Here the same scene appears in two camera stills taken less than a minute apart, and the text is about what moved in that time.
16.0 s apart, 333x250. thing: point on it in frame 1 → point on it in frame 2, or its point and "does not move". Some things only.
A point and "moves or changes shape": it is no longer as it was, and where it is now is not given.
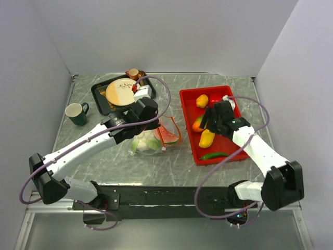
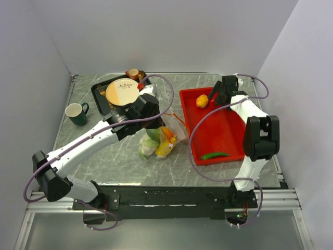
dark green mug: x=75 y=112 does not move
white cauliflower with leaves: x=144 y=141 moves or changes shape
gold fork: x=112 y=108 does not move
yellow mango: x=206 y=138 → x=165 y=147
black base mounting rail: x=113 y=204 does not move
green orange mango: x=196 y=124 → x=160 y=134
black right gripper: x=209 y=114 → x=218 y=87
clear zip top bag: x=156 y=140 moves or changes shape
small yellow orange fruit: x=202 y=101 does not move
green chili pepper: x=213 y=155 does not move
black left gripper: x=153 y=126 does not move
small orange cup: x=132 y=73 does not move
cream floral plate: x=119 y=92 does not move
